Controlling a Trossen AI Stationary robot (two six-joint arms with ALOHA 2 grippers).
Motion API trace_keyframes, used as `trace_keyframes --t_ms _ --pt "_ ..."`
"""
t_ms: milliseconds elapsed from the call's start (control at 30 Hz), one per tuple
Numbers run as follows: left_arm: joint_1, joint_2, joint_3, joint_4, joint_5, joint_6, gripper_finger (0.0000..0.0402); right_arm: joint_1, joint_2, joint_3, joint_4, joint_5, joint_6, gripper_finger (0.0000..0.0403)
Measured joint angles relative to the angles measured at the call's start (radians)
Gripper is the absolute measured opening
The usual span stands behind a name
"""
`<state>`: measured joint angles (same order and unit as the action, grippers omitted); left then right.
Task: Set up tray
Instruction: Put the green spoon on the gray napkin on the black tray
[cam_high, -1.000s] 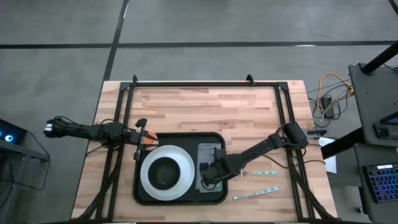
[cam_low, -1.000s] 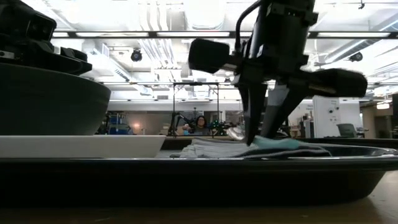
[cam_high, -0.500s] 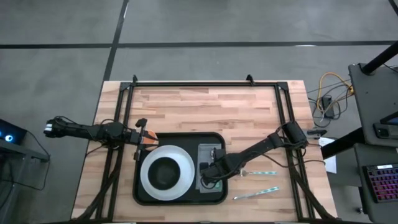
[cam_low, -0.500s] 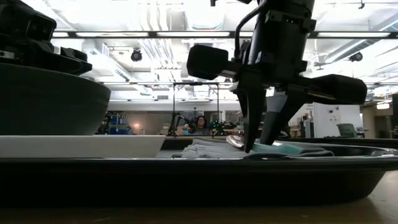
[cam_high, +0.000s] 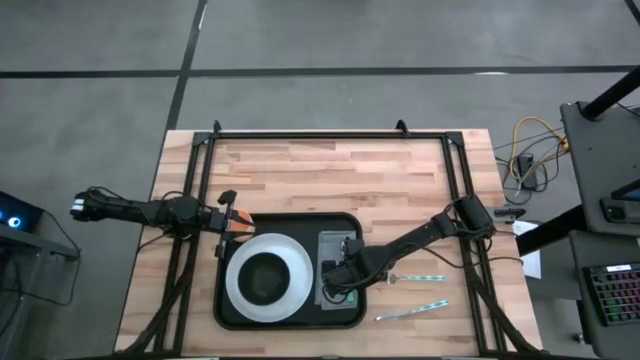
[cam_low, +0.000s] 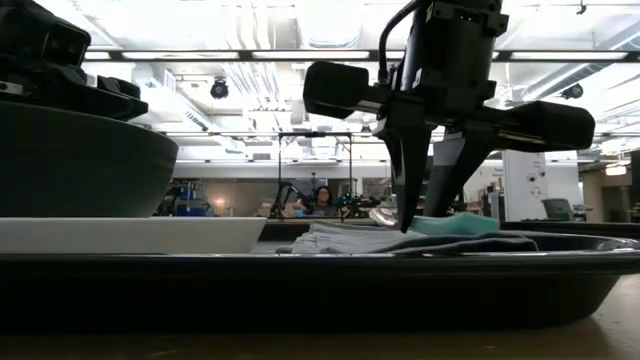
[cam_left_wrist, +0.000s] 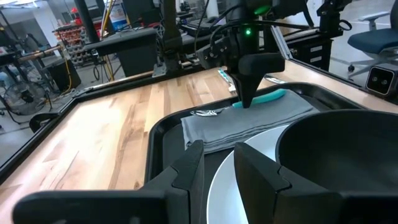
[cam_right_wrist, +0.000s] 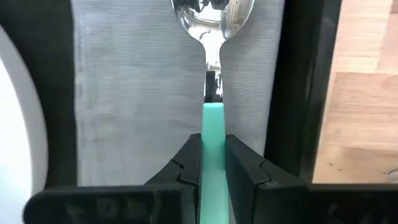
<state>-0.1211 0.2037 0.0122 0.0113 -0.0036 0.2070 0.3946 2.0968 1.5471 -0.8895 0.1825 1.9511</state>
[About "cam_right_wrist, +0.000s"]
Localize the white plate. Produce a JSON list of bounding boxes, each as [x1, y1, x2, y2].
[[0, 24, 49, 224]]

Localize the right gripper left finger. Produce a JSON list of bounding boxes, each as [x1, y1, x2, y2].
[[23, 133, 203, 224]]

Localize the black plastic tray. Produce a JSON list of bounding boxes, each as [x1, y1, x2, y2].
[[0, 0, 343, 191]]

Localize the grey cloth napkin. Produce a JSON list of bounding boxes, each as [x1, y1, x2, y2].
[[70, 0, 285, 187]]

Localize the spoon with teal handle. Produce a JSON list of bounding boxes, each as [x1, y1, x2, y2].
[[170, 0, 256, 224]]

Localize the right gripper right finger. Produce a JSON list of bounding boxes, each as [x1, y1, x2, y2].
[[225, 134, 398, 224]]

